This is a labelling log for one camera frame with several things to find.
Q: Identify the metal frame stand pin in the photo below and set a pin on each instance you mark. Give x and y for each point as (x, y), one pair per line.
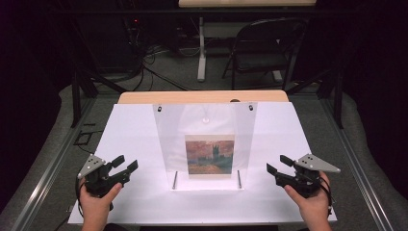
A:
(174, 180)
(239, 179)

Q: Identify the white table cover sheet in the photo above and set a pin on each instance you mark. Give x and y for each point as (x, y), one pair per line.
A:
(282, 134)

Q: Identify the person's right hand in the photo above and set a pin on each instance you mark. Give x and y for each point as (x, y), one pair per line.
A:
(312, 205)

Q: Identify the black metal stand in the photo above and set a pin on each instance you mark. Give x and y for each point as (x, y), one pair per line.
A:
(77, 96)
(337, 96)

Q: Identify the black folding chair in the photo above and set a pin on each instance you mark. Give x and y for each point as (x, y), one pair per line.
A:
(263, 57)

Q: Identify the person's left hand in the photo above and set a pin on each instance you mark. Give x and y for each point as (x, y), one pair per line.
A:
(96, 205)

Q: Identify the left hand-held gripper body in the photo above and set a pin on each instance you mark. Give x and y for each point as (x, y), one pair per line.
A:
(99, 179)

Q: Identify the clear acrylic photo frame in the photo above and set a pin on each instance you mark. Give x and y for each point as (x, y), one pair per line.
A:
(173, 141)

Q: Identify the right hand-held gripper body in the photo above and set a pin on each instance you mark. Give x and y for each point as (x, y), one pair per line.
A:
(304, 183)

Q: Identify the light wooden table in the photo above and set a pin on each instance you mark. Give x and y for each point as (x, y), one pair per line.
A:
(198, 97)

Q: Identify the dark equipment with red light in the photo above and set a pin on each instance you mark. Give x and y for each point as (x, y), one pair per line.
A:
(134, 35)

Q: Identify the white desk leg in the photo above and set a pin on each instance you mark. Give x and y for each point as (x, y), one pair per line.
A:
(201, 51)

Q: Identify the light desk top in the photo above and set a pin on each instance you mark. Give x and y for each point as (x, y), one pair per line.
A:
(245, 3)

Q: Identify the aluminium floor rail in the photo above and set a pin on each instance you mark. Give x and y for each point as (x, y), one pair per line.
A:
(48, 174)
(359, 179)

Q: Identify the painting print card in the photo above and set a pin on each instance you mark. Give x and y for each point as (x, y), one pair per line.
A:
(210, 157)

